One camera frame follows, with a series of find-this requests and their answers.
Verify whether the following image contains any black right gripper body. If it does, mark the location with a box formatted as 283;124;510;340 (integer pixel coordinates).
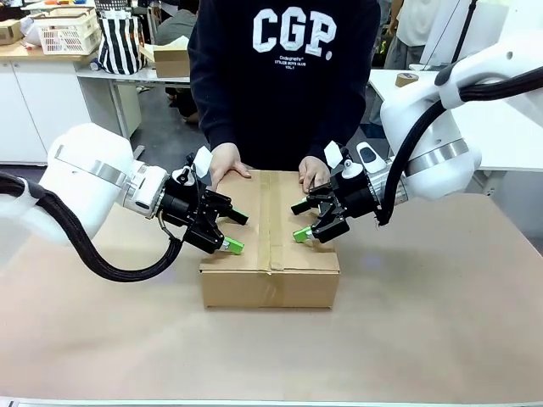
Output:
328;169;379;224

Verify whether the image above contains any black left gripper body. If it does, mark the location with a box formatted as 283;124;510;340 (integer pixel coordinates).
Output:
160;177;226;255

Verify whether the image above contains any brown cardboard box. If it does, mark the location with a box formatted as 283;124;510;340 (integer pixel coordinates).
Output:
199;169;341;310

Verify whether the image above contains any person's right forearm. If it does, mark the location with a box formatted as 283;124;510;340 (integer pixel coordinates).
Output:
188;63;238;150

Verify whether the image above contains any person's left forearm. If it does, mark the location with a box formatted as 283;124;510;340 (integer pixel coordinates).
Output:
305;84;372;162

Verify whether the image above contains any open background cardboard box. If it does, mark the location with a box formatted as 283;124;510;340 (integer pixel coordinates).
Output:
142;36;192;79

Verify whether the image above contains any small flat cardboard box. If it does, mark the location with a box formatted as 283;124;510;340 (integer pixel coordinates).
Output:
0;19;23;46

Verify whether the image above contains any person's left hand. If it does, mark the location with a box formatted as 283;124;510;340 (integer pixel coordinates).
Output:
298;155;333;192

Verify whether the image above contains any person's right hand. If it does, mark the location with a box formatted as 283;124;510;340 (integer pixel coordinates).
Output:
210;142;253;192

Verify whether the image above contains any brown packing tape strip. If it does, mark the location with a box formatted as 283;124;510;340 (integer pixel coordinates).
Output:
257;169;286;309

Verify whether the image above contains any person in dark sweatshirt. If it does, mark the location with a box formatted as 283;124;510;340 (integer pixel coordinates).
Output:
186;0;383;171

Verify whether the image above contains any white desk with grey leg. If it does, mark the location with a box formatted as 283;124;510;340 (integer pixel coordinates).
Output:
76;65;192;159

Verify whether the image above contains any white side table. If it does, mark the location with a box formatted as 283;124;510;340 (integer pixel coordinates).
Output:
367;70;543;197

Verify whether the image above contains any black white striped bag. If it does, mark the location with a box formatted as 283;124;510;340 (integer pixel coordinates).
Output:
96;10;148;76

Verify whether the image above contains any background person in white shirt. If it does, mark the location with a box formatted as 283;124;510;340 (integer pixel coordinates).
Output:
381;0;430;71

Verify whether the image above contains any white cabinet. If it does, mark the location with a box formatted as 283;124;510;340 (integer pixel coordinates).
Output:
0;42;143;166

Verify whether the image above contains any black tripod pole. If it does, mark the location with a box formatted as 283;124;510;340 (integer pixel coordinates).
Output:
450;0;479;64

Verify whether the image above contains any white plastic basket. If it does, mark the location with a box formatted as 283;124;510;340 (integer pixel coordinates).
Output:
33;6;102;56

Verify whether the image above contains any white board panel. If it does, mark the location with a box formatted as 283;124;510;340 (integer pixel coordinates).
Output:
423;0;509;69

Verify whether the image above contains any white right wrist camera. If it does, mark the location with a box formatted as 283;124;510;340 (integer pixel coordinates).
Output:
323;142;366;180

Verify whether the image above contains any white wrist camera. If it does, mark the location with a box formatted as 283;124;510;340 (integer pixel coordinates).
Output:
176;146;214;186
323;142;366;180

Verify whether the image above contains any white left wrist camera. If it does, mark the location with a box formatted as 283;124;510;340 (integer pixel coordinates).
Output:
176;146;214;186

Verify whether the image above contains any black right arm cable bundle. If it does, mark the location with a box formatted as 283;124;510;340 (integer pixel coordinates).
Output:
373;65;543;228

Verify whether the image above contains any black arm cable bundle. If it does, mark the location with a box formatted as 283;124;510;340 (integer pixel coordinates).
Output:
0;171;200;283
373;65;543;228

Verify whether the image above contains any black left arm cable bundle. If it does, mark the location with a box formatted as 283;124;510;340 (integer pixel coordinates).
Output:
0;171;200;283

